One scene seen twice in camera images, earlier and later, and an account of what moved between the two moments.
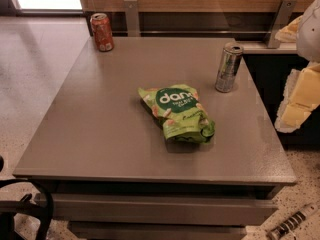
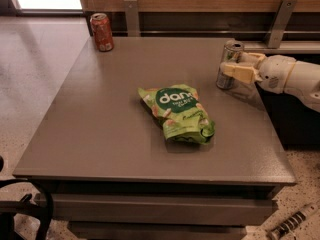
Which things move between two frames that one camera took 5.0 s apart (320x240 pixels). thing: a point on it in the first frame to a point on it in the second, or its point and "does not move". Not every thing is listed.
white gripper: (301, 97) to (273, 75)
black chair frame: (8, 208) does not move
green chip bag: (180, 112) does not move
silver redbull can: (230, 59) does not move
